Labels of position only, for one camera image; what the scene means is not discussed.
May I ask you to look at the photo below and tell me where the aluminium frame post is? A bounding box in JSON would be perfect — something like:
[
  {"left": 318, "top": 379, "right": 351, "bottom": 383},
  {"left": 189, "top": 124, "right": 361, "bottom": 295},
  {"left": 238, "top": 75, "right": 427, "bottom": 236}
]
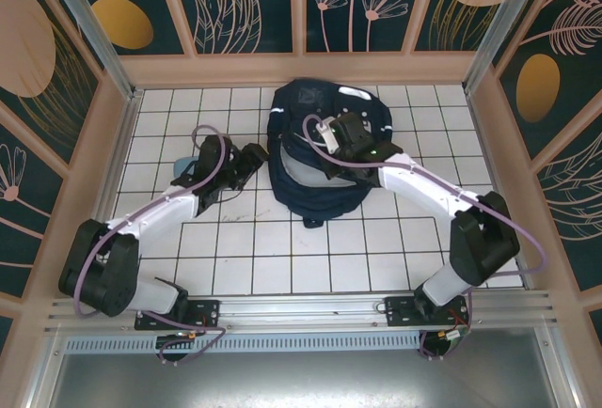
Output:
[
  {"left": 463, "top": 0, "right": 549, "bottom": 94},
  {"left": 38, "top": 0, "right": 145, "bottom": 102}
]

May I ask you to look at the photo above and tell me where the aluminium mounting rail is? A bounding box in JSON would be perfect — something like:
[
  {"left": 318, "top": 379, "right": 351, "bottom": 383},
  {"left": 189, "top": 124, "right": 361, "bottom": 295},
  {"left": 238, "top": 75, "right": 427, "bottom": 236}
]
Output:
[{"left": 44, "top": 289, "right": 561, "bottom": 337}]

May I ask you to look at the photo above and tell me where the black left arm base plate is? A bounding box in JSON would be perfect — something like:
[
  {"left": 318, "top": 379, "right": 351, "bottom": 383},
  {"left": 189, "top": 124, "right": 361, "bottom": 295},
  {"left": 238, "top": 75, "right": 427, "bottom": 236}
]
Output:
[{"left": 135, "top": 298, "right": 222, "bottom": 332}]

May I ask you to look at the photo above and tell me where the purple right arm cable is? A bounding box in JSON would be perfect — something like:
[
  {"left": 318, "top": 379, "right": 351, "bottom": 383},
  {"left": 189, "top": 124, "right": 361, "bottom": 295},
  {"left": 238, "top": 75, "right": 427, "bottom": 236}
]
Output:
[{"left": 303, "top": 115, "right": 547, "bottom": 361}]

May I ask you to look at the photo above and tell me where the slotted grey cable duct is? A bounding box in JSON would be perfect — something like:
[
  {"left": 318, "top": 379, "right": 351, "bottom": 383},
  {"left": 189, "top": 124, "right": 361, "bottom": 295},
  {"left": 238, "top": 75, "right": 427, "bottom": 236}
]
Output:
[{"left": 63, "top": 335, "right": 424, "bottom": 353}]

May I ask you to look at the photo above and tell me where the aluminium side rail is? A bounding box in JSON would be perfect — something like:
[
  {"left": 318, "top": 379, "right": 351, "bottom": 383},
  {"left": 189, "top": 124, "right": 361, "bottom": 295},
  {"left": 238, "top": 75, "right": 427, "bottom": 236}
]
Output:
[{"left": 70, "top": 90, "right": 143, "bottom": 297}]

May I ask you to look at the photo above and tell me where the light blue pencil case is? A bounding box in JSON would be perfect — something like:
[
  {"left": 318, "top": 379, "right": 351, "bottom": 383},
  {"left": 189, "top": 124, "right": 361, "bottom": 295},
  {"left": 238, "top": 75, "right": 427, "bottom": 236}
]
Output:
[{"left": 172, "top": 155, "right": 201, "bottom": 178}]

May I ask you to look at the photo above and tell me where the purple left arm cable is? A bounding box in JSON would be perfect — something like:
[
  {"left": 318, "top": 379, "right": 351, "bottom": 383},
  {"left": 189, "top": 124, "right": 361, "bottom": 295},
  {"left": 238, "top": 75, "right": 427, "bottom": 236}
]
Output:
[{"left": 74, "top": 125, "right": 228, "bottom": 368}]

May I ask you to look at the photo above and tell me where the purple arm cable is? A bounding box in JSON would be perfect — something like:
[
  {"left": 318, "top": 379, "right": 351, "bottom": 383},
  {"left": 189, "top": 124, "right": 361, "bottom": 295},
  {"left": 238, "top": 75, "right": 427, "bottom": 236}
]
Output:
[
  {"left": 74, "top": 125, "right": 228, "bottom": 368},
  {"left": 303, "top": 115, "right": 547, "bottom": 361}
]

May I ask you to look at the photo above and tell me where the navy blue backpack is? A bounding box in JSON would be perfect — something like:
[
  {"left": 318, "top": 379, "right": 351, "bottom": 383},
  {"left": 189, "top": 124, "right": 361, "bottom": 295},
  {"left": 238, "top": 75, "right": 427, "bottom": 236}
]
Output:
[{"left": 267, "top": 77, "right": 394, "bottom": 229}]

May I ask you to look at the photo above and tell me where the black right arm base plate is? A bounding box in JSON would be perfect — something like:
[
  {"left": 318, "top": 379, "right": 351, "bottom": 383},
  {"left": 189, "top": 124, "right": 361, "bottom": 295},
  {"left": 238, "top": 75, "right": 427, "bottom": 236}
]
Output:
[{"left": 384, "top": 292, "right": 471, "bottom": 329}]

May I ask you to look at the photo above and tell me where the steel sheet panel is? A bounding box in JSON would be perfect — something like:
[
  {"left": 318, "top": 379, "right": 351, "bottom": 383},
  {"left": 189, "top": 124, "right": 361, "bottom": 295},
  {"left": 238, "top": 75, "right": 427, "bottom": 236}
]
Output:
[{"left": 44, "top": 325, "right": 573, "bottom": 408}]

